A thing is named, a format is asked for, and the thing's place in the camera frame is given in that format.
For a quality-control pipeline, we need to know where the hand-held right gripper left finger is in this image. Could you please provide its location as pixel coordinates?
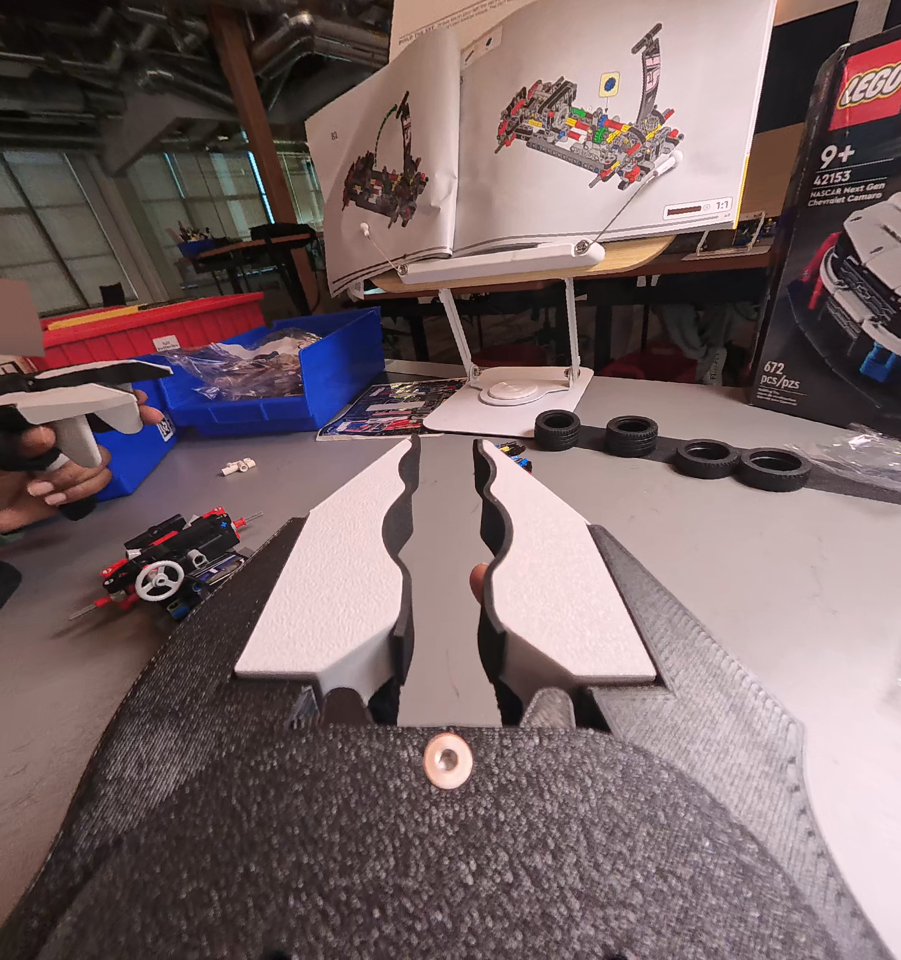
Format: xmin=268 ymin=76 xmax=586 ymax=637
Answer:
xmin=233 ymin=433 xmax=423 ymax=705

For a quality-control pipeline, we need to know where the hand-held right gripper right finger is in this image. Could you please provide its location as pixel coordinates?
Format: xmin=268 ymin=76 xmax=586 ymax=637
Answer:
xmin=471 ymin=438 xmax=659 ymax=705

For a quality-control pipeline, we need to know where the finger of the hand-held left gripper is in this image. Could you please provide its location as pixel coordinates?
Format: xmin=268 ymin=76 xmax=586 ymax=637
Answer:
xmin=0 ymin=382 xmax=147 ymax=436
xmin=32 ymin=358 xmax=176 ymax=391

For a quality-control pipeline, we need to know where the lego car chassis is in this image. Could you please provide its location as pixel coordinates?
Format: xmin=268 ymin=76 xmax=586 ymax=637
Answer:
xmin=68 ymin=506 xmax=266 ymax=624

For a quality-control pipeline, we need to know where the lego instruction booklet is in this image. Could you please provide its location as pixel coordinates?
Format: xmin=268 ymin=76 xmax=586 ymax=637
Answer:
xmin=304 ymin=0 xmax=779 ymax=299

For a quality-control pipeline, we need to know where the plastic bag of lego parts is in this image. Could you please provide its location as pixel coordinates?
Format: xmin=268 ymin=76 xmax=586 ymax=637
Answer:
xmin=167 ymin=330 xmax=326 ymax=400

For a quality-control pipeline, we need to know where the black lego tire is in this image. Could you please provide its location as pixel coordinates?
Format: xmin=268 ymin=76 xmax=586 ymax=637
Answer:
xmin=605 ymin=414 xmax=660 ymax=459
xmin=739 ymin=446 xmax=814 ymax=493
xmin=675 ymin=438 xmax=743 ymax=482
xmin=534 ymin=408 xmax=582 ymax=452

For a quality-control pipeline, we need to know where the lego set box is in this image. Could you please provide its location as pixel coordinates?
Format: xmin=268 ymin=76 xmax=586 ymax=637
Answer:
xmin=745 ymin=26 xmax=901 ymax=451

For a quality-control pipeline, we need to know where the blue plastic bin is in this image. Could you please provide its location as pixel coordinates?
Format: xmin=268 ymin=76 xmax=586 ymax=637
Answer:
xmin=156 ymin=306 xmax=389 ymax=441
xmin=83 ymin=386 xmax=180 ymax=502

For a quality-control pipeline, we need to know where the red plastic bin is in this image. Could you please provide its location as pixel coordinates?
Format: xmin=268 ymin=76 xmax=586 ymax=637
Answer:
xmin=40 ymin=291 xmax=268 ymax=370

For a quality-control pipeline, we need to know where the holographic sticker sheet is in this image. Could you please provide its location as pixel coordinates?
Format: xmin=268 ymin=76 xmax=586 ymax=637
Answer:
xmin=315 ymin=378 xmax=468 ymax=441

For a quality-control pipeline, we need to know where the white book stand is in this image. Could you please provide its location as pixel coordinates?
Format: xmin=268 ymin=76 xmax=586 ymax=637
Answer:
xmin=359 ymin=150 xmax=683 ymax=436

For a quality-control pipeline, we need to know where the dark cluttered table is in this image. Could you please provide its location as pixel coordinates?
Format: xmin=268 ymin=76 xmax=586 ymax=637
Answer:
xmin=176 ymin=221 xmax=324 ymax=316

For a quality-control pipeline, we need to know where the empty clear plastic bag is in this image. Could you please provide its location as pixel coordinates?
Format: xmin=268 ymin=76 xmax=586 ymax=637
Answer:
xmin=801 ymin=421 xmax=901 ymax=498

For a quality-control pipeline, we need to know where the wood-edged grey table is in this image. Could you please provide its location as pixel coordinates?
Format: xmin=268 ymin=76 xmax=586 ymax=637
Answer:
xmin=671 ymin=247 xmax=773 ymax=280

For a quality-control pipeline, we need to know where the white printed task sheet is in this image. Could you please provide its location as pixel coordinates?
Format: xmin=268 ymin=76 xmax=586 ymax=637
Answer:
xmin=386 ymin=0 xmax=549 ymax=48

